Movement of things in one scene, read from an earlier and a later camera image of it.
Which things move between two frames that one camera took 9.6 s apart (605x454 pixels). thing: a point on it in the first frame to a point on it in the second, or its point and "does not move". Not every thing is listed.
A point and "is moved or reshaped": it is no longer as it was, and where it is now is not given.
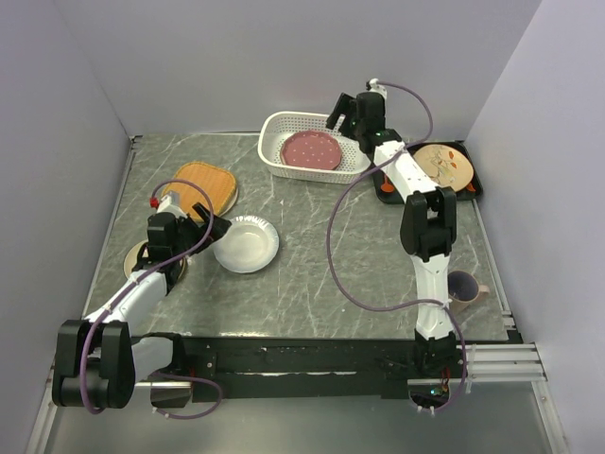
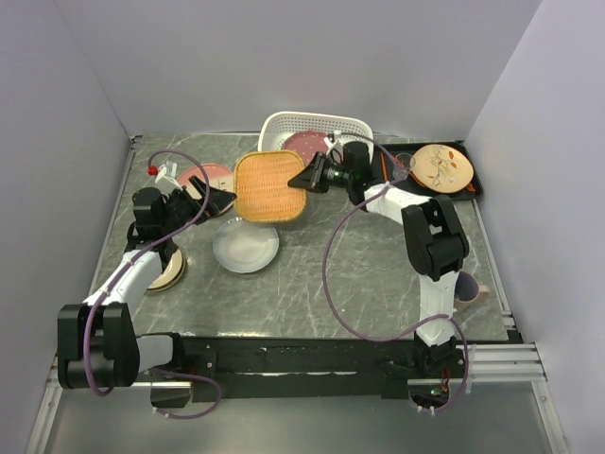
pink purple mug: [463, 289] does not move
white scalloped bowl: [249, 245] does not move
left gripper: [187, 220] to [217, 200]
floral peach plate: [446, 165] does not move
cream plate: [231, 203] is moved or reshaped
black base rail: [298, 367] does not move
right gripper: [341, 107] to [312, 176]
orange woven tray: [219, 183] to [262, 186]
